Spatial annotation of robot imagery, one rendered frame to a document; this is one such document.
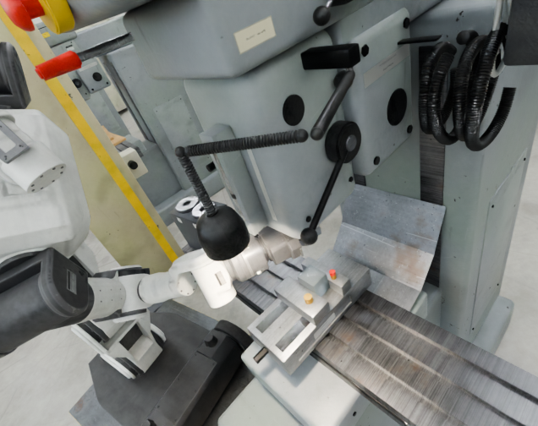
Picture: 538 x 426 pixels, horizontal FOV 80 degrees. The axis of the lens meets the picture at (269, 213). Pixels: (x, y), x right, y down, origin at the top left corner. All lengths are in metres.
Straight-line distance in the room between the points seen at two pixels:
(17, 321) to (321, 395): 0.69
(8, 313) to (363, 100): 0.66
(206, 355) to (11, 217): 0.97
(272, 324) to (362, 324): 0.24
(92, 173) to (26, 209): 1.63
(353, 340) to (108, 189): 1.83
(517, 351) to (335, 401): 1.25
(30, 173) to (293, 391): 0.77
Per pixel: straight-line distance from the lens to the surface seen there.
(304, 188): 0.54
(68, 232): 0.66
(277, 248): 0.68
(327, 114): 0.36
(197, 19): 0.41
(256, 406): 1.12
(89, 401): 1.95
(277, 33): 0.44
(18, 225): 0.65
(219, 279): 0.69
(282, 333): 0.88
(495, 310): 1.88
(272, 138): 0.34
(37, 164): 0.56
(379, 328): 0.92
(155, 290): 0.81
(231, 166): 0.53
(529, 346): 2.05
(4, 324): 0.65
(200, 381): 1.41
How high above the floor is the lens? 1.72
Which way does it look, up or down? 36 degrees down
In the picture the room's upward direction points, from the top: 21 degrees counter-clockwise
